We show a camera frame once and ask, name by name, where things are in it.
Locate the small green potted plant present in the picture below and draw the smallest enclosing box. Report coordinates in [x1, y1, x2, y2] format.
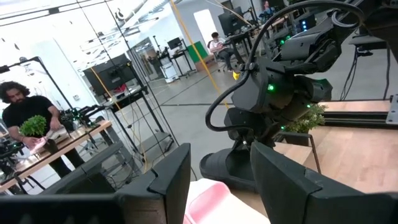
[18, 114, 60, 154]

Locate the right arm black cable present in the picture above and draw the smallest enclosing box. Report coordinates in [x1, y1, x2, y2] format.
[204, 0, 365, 132]

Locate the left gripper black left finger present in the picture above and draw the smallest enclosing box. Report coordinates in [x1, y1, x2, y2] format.
[0, 142, 192, 224]

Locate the seated person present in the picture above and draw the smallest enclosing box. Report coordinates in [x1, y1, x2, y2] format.
[208, 31, 234, 72]

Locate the black equipment cart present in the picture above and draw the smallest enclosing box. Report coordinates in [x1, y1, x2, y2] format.
[107, 85, 175, 156]

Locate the green board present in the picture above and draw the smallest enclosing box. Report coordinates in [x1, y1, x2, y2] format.
[187, 40, 210, 63]

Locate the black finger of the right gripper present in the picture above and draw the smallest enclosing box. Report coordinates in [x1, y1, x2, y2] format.
[232, 141, 251, 154]

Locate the pink rubber slide sandal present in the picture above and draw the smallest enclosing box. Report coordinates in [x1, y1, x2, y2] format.
[183, 178, 271, 224]

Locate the background wooden table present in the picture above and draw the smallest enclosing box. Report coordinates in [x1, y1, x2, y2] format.
[0, 119, 113, 193]

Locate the large black monitor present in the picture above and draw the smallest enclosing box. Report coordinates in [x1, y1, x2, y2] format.
[82, 53, 138, 96]

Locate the standing person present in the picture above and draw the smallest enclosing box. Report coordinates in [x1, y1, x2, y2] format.
[0, 80, 85, 179]

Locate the white cabinet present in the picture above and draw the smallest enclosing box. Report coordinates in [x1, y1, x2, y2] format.
[160, 60, 180, 84]

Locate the black desk monitor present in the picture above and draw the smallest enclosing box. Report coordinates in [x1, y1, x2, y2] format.
[217, 6, 244, 36]

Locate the bushy green potted plant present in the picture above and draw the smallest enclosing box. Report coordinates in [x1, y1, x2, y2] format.
[281, 103, 328, 147]

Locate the grey metal bracket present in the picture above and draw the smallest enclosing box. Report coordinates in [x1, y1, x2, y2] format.
[385, 94, 398, 125]

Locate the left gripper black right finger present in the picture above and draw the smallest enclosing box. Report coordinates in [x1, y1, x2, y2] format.
[249, 141, 398, 224]

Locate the small black monitor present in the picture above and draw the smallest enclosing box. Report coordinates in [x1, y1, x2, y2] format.
[167, 37, 183, 50]

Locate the yellow hanging cable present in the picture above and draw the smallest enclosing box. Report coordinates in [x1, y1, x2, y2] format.
[89, 66, 147, 174]
[169, 0, 230, 109]

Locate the black aluminium table rail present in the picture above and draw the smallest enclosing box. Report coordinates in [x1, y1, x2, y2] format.
[323, 110, 398, 129]

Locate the background black rig frame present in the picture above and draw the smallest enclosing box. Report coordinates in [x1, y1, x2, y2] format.
[0, 55, 75, 110]

